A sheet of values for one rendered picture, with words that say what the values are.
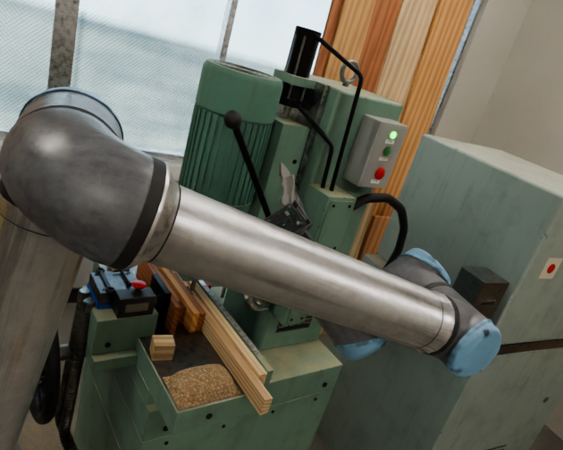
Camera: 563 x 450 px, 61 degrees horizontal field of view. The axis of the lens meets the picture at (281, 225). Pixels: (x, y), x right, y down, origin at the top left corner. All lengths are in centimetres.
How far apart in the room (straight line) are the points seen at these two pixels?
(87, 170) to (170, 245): 10
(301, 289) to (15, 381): 39
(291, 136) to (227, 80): 20
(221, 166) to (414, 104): 205
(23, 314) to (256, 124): 59
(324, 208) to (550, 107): 240
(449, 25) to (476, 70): 51
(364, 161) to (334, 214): 14
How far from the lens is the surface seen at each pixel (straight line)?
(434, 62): 299
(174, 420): 101
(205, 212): 48
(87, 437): 161
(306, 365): 137
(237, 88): 99
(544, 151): 327
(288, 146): 110
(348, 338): 81
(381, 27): 276
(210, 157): 103
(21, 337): 68
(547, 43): 346
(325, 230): 110
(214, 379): 103
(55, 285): 64
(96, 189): 44
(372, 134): 113
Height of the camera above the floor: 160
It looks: 21 degrees down
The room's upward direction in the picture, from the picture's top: 17 degrees clockwise
